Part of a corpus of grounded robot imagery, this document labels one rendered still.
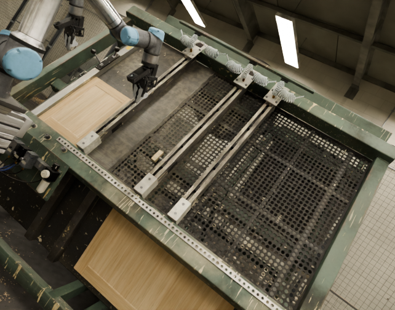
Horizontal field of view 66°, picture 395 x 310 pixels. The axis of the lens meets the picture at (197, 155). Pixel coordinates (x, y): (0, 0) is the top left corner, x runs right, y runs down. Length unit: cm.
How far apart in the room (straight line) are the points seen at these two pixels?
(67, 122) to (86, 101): 20
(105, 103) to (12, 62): 100
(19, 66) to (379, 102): 632
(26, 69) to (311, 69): 634
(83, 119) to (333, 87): 562
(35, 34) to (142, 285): 139
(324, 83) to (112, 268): 584
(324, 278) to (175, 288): 79
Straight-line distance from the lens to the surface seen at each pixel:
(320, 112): 214
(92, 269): 207
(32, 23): 124
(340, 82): 696
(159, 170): 175
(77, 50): 250
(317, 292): 167
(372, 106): 680
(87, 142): 188
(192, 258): 156
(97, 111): 209
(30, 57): 122
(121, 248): 195
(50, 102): 219
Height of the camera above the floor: 130
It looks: 1 degrees down
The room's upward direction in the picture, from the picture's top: 34 degrees clockwise
